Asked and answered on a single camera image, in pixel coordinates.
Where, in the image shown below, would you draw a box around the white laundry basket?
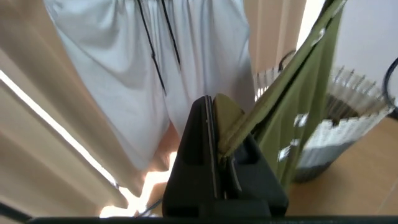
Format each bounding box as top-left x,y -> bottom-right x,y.
253,49 -> 398,184

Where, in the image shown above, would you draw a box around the pale grey shorts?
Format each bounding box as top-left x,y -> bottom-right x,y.
42,0 -> 256,170

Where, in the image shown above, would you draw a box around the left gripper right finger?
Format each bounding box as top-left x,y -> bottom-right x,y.
218,133 -> 289,218

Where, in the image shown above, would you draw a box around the green garment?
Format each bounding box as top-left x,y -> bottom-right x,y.
213,0 -> 348,191

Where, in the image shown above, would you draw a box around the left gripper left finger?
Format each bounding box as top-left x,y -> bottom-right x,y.
162,95 -> 220,218

